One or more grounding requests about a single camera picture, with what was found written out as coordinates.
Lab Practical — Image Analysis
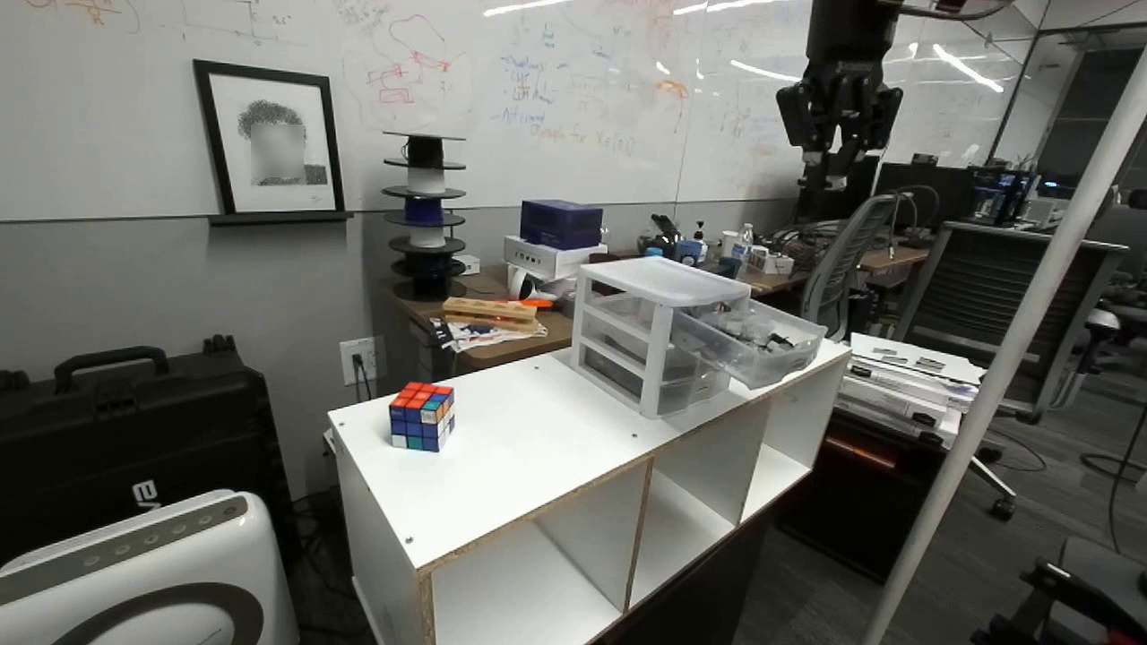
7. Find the white plastic bottle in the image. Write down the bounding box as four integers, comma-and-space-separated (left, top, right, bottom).
713, 217, 761, 279

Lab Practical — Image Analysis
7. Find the black slatted cabinet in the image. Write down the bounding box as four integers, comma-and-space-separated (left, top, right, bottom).
891, 215, 1133, 422

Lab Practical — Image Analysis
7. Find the black hard carrying case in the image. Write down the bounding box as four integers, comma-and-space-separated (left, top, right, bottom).
0, 333, 290, 567

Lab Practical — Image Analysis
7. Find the white wall outlet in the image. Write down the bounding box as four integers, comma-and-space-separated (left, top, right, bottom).
338, 333, 385, 388

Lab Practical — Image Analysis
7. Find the white air purifier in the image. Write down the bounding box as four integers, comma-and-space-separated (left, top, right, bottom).
0, 482, 302, 645

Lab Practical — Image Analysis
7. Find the stacked filament spool tower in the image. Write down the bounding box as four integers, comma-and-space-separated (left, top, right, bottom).
381, 113, 473, 302

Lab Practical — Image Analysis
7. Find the black storage box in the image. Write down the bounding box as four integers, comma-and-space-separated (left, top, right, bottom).
772, 404, 959, 586

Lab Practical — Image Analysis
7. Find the white cubby shelf unit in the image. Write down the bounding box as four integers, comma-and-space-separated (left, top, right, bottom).
324, 338, 852, 645

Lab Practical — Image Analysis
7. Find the white cardboard box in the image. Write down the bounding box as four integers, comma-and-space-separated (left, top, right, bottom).
503, 234, 610, 283

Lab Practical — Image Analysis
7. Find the white plastic drawer unit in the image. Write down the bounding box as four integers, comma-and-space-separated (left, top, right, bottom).
570, 255, 756, 422

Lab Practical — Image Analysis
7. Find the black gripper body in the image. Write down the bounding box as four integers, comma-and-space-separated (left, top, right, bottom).
800, 0, 904, 100

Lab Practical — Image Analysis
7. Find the black framed picture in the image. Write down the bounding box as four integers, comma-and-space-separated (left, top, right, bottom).
191, 56, 351, 230

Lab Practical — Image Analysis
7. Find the wooden brush block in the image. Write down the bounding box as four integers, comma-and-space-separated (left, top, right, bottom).
438, 294, 546, 325

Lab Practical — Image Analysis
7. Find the wooden desk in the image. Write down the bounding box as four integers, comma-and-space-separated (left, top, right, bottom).
392, 244, 937, 382

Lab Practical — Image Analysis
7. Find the white pole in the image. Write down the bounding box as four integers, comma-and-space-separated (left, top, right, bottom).
860, 44, 1147, 645

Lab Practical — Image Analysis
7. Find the printed paper sheet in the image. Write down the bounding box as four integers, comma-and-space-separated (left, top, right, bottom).
442, 312, 551, 357

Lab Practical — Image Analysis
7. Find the grey office chair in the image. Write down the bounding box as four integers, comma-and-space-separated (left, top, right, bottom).
800, 185, 923, 339

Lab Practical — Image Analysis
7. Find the purple box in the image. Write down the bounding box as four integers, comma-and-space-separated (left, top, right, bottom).
517, 197, 607, 251

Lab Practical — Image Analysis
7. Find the Rubik's cube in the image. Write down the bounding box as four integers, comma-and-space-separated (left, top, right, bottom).
387, 377, 461, 454

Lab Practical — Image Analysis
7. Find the clear plastic drawer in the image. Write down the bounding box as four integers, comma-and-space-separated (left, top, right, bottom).
669, 296, 833, 393

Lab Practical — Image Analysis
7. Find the black stand with red trim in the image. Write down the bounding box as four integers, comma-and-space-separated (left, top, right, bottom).
972, 554, 1147, 645

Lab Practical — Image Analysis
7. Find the large wall whiteboard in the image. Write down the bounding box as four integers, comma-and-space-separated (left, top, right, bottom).
0, 0, 891, 226

